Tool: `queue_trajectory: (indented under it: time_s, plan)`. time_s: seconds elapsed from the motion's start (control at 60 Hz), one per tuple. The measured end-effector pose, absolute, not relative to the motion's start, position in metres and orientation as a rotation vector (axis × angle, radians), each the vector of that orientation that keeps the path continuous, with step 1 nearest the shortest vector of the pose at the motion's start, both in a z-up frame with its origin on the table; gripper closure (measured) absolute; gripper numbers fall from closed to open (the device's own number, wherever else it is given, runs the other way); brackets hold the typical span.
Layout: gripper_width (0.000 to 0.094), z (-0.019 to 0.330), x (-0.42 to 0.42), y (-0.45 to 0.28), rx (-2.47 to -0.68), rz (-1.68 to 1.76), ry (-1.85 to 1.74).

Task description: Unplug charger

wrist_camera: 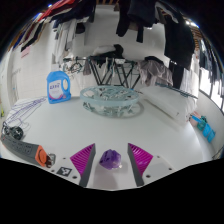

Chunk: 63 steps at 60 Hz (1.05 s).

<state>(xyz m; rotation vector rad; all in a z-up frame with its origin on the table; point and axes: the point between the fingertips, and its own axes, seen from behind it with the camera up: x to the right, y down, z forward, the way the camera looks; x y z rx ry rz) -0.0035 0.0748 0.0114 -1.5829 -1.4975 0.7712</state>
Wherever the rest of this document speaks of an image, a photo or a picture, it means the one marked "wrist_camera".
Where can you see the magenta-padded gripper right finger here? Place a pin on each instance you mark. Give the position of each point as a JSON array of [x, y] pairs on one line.
[[140, 160]]

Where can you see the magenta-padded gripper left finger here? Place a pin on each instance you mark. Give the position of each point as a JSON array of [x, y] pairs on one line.
[[83, 160]]

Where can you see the purple charger block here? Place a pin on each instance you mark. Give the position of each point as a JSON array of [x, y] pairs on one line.
[[110, 159]]

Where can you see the dark grey orange-ended power strip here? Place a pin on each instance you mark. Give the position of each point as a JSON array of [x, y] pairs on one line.
[[23, 148]]

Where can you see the pale blue round peg hanger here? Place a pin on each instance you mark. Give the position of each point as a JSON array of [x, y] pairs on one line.
[[110, 98]]

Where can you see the teal plastic items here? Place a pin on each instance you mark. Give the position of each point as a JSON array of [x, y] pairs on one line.
[[205, 128]]

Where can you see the blue detergent bottle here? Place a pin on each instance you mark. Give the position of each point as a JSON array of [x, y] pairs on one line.
[[58, 88]]

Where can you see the grey garment on rack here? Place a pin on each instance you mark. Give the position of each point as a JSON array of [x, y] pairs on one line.
[[155, 71]]

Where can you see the black folding drying rack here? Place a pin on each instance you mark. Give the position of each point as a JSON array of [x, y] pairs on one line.
[[106, 71]]

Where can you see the white and black clothes heap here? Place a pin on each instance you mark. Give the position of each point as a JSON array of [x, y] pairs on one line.
[[108, 50]]

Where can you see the dark hanging clothes row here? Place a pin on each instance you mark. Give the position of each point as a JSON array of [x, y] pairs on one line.
[[176, 40]]

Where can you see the colourful hanging clothes row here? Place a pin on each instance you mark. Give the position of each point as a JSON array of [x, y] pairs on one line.
[[30, 31]]

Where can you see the ceiling lamp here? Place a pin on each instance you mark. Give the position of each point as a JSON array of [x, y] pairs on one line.
[[192, 24]]

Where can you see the red hanging garment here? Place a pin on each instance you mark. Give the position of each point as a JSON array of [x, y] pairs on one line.
[[55, 6]]

